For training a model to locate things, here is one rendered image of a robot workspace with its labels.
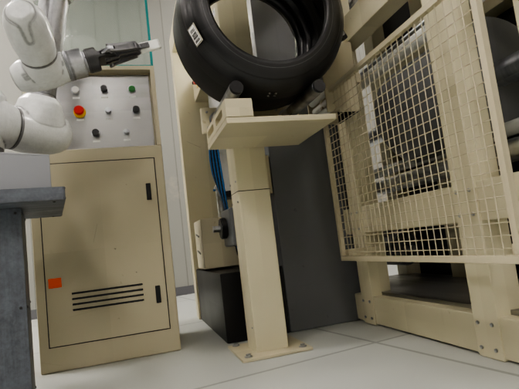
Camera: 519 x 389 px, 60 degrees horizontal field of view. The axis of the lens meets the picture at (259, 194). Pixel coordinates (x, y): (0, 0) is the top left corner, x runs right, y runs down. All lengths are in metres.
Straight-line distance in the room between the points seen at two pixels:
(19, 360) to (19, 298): 0.18
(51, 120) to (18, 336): 0.74
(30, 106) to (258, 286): 1.04
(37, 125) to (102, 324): 0.83
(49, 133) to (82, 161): 0.31
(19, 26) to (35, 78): 0.18
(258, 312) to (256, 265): 0.17
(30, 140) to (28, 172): 0.28
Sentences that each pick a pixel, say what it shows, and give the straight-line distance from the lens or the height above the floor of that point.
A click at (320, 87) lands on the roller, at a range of 1.52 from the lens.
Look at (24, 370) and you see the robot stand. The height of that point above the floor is 0.12.
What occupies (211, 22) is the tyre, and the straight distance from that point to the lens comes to 1.48.
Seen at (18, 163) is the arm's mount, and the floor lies 0.73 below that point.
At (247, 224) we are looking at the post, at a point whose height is 0.49.
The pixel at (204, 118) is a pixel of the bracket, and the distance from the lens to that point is 1.74.
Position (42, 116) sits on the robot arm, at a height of 0.95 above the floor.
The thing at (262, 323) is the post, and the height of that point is 0.11.
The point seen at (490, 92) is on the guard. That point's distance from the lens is 1.17.
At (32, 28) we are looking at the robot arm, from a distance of 1.36.
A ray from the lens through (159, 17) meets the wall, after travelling 5.06.
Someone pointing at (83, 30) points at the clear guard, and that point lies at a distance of 2.27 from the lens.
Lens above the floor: 0.42
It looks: 6 degrees up
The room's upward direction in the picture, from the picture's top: 7 degrees counter-clockwise
